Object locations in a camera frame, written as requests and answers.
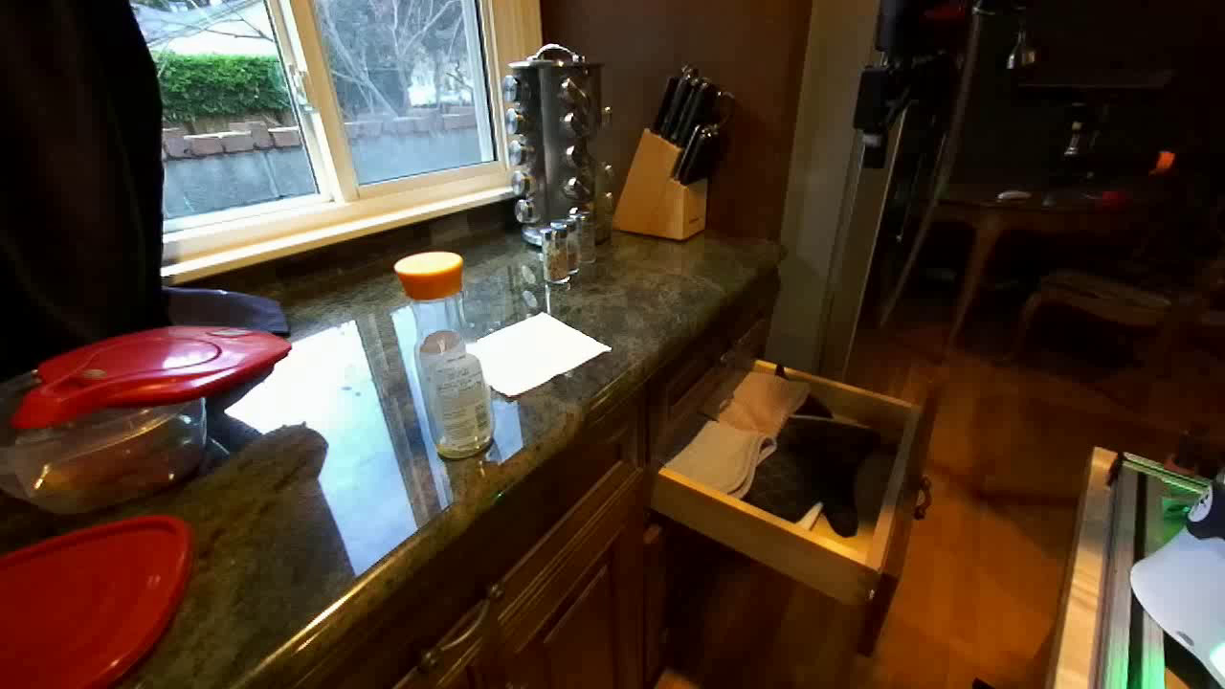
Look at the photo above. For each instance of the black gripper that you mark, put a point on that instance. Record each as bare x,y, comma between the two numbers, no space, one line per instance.
882,110

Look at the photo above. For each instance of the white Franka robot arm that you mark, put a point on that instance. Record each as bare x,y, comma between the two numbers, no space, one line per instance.
1179,598

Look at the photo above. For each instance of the wooden pull-out drawer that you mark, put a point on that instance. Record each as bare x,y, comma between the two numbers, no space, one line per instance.
779,543

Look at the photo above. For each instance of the wooden dining table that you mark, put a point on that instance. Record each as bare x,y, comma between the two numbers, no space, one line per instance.
1020,214

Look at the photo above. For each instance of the wooden knife block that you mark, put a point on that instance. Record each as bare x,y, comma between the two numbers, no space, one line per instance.
656,198

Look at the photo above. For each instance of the wooden chair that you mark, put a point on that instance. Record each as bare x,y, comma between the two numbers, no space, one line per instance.
1095,299

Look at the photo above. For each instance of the white folded cloth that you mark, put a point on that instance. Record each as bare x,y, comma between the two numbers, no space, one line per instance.
762,401

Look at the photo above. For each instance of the steel spice rack carousel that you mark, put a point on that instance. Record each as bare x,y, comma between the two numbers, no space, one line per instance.
560,140

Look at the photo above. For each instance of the black quilted oven mitt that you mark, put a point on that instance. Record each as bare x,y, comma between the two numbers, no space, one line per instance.
824,466

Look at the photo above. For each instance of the clear jar with orange lid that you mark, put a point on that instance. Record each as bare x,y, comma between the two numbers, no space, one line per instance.
451,368

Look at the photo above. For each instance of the aluminium robot cart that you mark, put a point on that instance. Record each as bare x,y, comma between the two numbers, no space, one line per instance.
1105,576

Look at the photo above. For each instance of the dark wooden counter cabinet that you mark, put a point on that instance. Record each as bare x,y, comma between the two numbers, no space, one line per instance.
574,576

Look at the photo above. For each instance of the dark curtain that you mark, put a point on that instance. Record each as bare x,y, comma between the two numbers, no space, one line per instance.
72,178

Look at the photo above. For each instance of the glass container with red lid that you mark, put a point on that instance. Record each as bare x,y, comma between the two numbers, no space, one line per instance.
119,409

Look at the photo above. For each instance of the flat red plastic lid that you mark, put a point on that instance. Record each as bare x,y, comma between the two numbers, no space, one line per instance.
81,598

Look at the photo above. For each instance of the window with cream frame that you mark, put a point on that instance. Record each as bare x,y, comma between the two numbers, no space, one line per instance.
346,116

